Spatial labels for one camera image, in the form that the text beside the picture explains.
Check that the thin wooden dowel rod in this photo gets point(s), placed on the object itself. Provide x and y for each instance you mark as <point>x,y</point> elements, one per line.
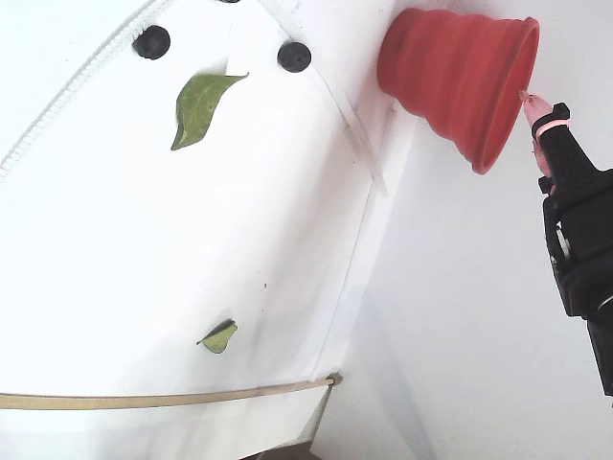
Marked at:
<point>96,402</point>

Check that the large green leaf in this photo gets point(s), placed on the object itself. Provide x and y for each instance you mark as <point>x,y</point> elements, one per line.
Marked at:
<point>198,108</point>

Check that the white paper sheet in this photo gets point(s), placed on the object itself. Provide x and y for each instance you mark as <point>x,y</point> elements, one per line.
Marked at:
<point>120,239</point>

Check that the red collapsible silicone cup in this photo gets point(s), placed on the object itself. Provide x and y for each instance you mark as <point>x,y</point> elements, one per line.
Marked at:
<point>455,72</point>

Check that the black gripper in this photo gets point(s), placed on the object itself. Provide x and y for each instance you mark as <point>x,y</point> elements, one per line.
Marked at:
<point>573,169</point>

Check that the curled green leaf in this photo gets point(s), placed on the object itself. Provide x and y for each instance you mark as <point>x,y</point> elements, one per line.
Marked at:
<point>219,339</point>

